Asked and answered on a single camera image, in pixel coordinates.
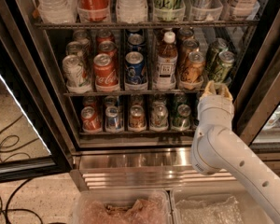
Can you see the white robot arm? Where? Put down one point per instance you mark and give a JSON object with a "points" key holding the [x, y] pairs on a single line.
{"points": [[215, 147]]}

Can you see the left clear plastic bin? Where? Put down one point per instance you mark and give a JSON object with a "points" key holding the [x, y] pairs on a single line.
{"points": [[123, 206]]}

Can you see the red cola can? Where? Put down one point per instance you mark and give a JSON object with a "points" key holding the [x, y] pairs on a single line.
{"points": [[105, 70], [110, 48]]}

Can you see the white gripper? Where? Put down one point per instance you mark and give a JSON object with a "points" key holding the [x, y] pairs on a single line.
{"points": [[216, 103]]}

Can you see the front blue can middle shelf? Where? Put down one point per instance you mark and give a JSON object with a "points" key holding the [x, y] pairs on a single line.
{"points": [[134, 65]]}

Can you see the clear bottle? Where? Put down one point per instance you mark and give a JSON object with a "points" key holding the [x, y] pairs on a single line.
{"points": [[131, 11], [58, 11]]}

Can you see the middle red cola can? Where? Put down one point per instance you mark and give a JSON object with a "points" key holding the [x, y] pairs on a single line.
{"points": [[110, 48]]}

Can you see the clear plastic bin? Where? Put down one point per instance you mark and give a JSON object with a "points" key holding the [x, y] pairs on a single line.
{"points": [[222, 203], [123, 206]]}

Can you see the gold can shelf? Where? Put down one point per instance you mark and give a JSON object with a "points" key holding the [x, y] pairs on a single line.
{"points": [[192, 67], [188, 45], [137, 119]]}

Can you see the front white can middle shelf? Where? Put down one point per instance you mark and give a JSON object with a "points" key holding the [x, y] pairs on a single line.
{"points": [[75, 71]]}

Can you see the green can shelf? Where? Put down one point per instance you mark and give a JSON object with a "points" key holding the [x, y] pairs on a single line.
{"points": [[218, 45], [181, 118], [222, 66]]}

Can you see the clear bottle top middle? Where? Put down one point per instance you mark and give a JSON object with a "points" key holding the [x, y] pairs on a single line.
{"points": [[131, 11]]}

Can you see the front gold can middle shelf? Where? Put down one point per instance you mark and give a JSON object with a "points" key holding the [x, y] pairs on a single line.
{"points": [[192, 67]]}

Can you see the gold can bottom shelf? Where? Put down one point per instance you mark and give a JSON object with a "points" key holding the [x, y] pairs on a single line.
{"points": [[137, 119]]}

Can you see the blue white can bottom shelf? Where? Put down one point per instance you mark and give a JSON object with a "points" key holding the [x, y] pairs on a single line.
{"points": [[113, 123]]}

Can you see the brown tea bottle white cap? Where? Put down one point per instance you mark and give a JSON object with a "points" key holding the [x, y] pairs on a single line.
{"points": [[166, 60]]}

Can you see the right clear plastic bin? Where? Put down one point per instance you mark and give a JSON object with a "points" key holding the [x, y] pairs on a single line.
{"points": [[222, 203]]}

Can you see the green can bottom shelf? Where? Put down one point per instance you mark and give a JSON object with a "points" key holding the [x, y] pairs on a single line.
{"points": [[181, 118]]}

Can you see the clear bottle top left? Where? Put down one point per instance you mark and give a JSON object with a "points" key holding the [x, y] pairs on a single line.
{"points": [[58, 11]]}

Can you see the open glass fridge door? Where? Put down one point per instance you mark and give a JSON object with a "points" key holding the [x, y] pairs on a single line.
{"points": [[35, 134]]}

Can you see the front red cola can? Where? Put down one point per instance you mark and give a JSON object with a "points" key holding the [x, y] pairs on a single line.
{"points": [[105, 70]]}

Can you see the red can bottom shelf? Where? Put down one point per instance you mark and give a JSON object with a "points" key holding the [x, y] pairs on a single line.
{"points": [[90, 119]]}

